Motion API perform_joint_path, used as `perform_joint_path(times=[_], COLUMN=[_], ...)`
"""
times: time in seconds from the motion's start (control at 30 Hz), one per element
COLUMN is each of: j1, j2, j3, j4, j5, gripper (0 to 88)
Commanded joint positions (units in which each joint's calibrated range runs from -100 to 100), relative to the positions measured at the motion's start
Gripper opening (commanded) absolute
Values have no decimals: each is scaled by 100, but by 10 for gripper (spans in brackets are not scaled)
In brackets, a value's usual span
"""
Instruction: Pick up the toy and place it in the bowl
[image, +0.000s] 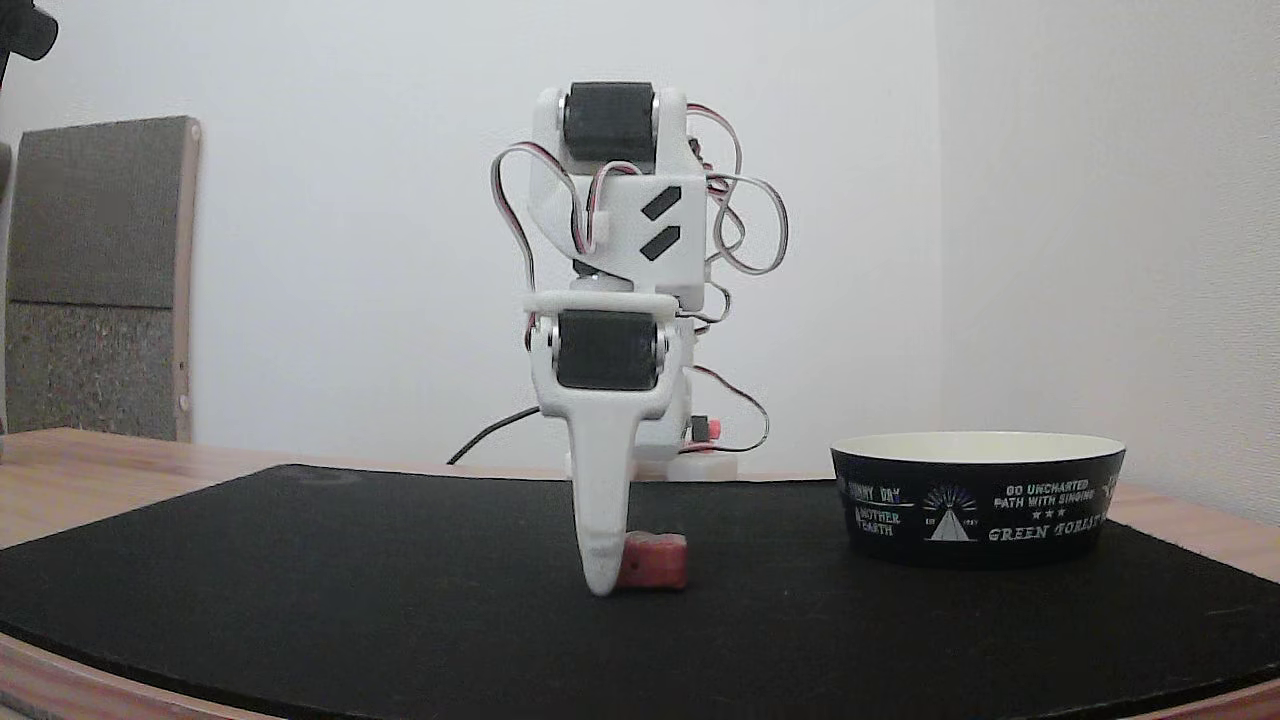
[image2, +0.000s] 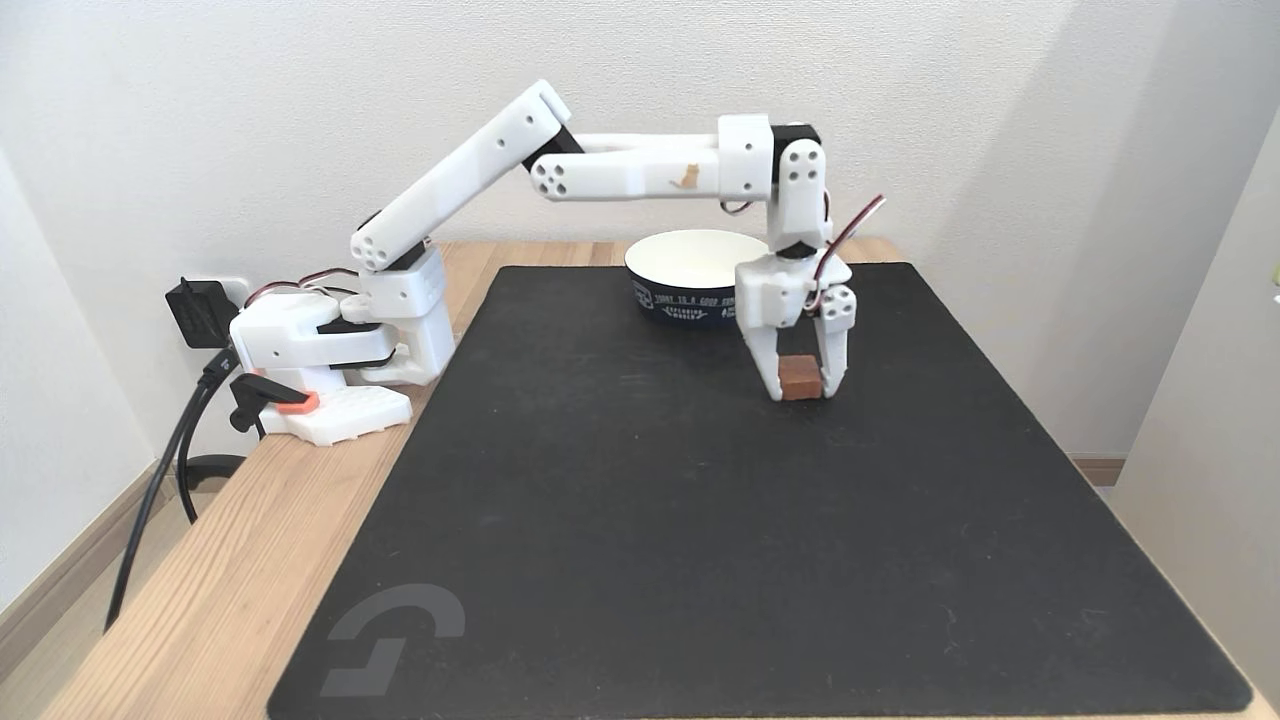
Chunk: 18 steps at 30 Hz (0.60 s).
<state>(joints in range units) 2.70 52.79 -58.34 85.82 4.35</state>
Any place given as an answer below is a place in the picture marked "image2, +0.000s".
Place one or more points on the orange black table clamp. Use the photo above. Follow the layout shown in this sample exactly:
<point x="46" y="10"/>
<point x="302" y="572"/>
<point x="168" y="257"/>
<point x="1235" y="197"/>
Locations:
<point x="265" y="395"/>

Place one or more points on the dark printed bowl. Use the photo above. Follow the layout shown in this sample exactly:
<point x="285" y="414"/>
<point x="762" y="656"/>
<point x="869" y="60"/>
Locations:
<point x="690" y="262"/>

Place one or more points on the black desk mat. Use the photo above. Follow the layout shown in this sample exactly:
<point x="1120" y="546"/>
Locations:
<point x="700" y="520"/>

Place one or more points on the red-brown toy block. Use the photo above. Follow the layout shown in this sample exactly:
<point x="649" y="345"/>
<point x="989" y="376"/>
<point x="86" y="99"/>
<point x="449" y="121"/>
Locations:
<point x="800" y="378"/>

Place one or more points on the black power adapter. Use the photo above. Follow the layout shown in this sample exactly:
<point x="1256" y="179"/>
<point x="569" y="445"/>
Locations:
<point x="197" y="312"/>

